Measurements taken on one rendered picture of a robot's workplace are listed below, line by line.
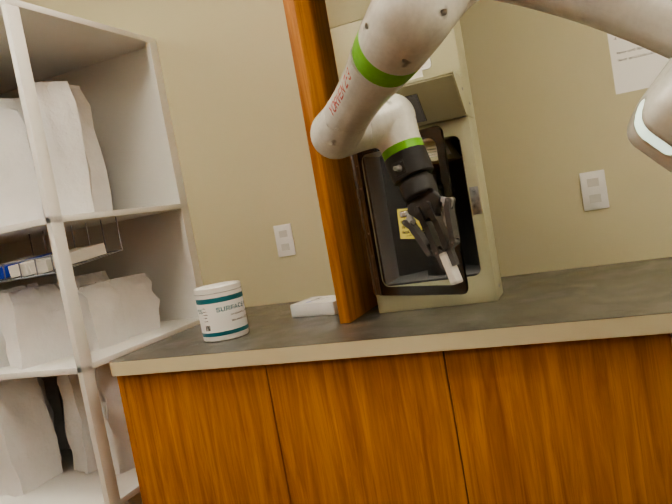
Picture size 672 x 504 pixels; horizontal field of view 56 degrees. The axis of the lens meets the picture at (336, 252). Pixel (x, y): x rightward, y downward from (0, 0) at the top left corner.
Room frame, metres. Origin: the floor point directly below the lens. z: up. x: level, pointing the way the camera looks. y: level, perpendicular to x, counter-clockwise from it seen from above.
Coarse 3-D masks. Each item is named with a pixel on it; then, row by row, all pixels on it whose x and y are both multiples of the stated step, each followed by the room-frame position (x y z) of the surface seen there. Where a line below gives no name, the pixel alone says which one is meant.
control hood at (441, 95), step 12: (444, 72) 1.50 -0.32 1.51; (408, 84) 1.53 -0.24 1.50; (420, 84) 1.53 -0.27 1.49; (432, 84) 1.52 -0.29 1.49; (444, 84) 1.52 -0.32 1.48; (456, 84) 1.52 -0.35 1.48; (420, 96) 1.55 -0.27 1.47; (432, 96) 1.55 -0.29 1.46; (444, 96) 1.54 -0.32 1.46; (456, 96) 1.54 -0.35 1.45; (432, 108) 1.57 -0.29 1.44; (444, 108) 1.57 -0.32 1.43; (456, 108) 1.56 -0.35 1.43; (432, 120) 1.60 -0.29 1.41; (444, 120) 1.61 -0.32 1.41
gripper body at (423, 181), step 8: (416, 176) 1.33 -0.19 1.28; (424, 176) 1.33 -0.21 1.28; (432, 176) 1.34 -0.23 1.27; (408, 184) 1.33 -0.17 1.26; (416, 184) 1.32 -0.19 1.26; (424, 184) 1.32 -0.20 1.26; (432, 184) 1.33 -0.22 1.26; (408, 192) 1.33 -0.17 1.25; (416, 192) 1.32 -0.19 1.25; (424, 192) 1.33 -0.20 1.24; (432, 192) 1.32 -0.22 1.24; (408, 200) 1.35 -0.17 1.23; (416, 200) 1.35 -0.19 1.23; (424, 200) 1.34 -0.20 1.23; (432, 200) 1.32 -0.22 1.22; (408, 208) 1.36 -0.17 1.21; (424, 208) 1.34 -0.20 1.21; (440, 208) 1.33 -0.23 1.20; (416, 216) 1.35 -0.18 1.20; (424, 216) 1.34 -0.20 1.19
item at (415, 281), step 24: (432, 144) 1.49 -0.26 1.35; (360, 168) 1.69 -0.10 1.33; (384, 168) 1.62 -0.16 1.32; (384, 192) 1.63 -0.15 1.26; (384, 216) 1.64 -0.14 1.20; (456, 216) 1.47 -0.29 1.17; (384, 240) 1.66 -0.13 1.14; (408, 240) 1.59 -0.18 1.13; (384, 264) 1.67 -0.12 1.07; (408, 264) 1.60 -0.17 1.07; (432, 264) 1.54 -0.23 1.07; (384, 288) 1.68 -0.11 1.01; (408, 288) 1.61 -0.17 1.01; (432, 288) 1.55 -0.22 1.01; (456, 288) 1.49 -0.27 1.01
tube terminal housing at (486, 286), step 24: (360, 24) 1.69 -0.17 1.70; (456, 24) 1.64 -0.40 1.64; (336, 48) 1.72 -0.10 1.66; (456, 48) 1.60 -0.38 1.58; (432, 72) 1.62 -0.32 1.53; (456, 72) 1.60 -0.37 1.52; (456, 120) 1.61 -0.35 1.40; (480, 168) 1.65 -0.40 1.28; (480, 192) 1.60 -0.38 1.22; (480, 216) 1.60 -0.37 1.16; (480, 240) 1.60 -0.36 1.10; (480, 264) 1.61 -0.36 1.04; (480, 288) 1.61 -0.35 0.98; (384, 312) 1.71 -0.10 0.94
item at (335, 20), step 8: (328, 0) 1.72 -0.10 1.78; (336, 0) 1.71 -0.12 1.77; (344, 0) 1.70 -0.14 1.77; (352, 0) 1.69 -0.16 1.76; (360, 0) 1.68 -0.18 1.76; (368, 0) 1.67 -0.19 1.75; (328, 8) 1.72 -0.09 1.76; (336, 8) 1.71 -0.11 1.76; (344, 8) 1.70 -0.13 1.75; (352, 8) 1.69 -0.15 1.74; (360, 8) 1.68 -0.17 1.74; (328, 16) 1.72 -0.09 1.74; (336, 16) 1.71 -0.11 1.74; (344, 16) 1.70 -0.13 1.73; (352, 16) 1.69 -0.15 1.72; (360, 16) 1.69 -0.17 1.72; (336, 24) 1.71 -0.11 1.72; (344, 24) 1.71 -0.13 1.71
